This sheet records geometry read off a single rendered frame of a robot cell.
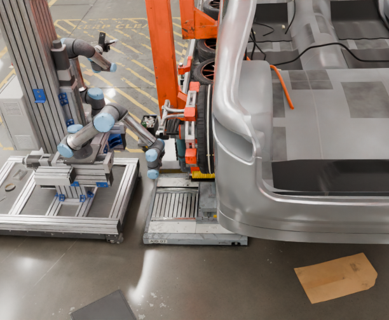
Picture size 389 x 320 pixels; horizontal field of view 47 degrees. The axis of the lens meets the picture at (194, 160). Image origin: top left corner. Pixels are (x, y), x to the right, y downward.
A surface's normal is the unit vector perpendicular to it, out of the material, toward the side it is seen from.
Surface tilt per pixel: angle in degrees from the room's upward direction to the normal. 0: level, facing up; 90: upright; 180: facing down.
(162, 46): 90
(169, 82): 90
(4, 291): 0
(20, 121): 90
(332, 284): 0
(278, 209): 96
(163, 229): 0
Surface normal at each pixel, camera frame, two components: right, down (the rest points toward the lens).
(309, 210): -0.13, 0.64
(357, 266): -0.26, -0.70
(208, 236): -0.06, -0.77
